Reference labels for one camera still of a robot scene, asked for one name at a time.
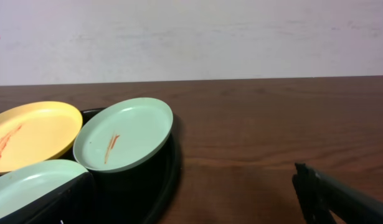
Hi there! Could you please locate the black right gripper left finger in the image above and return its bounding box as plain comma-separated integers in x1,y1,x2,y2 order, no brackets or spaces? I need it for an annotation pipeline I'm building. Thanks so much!
0,172,95,224

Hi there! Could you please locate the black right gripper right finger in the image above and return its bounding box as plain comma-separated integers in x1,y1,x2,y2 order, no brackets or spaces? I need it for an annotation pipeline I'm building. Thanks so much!
292,163,383,224

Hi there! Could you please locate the mint green plate front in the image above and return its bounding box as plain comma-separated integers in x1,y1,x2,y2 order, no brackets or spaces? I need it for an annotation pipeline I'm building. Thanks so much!
0,159,88,219

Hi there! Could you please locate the yellow plate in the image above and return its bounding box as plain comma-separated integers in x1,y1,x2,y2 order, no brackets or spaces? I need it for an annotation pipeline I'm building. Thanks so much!
0,101,83,175

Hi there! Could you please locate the mint green plate with streak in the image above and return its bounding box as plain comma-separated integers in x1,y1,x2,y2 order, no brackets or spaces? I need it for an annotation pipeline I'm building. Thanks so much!
73,98,173,173

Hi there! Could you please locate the round black tray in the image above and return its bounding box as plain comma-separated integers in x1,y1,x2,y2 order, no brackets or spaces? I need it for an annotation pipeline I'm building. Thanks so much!
0,108,182,224

